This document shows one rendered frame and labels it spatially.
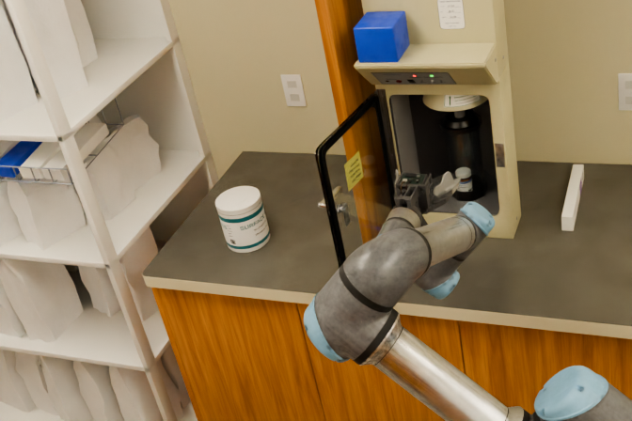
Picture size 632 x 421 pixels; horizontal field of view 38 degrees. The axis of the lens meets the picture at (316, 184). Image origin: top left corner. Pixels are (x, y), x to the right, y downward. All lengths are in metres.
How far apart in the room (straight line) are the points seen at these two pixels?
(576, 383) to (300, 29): 1.61
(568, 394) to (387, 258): 0.37
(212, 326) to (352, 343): 1.16
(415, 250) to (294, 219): 1.17
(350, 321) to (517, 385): 0.96
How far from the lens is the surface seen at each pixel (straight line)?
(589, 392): 1.60
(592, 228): 2.51
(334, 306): 1.56
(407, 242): 1.57
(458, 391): 1.62
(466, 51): 2.17
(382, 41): 2.15
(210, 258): 2.63
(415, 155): 2.55
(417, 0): 2.20
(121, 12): 3.15
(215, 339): 2.73
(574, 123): 2.76
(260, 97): 3.03
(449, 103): 2.32
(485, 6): 2.17
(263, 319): 2.58
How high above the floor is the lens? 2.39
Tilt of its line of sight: 31 degrees down
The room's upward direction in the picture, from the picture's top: 12 degrees counter-clockwise
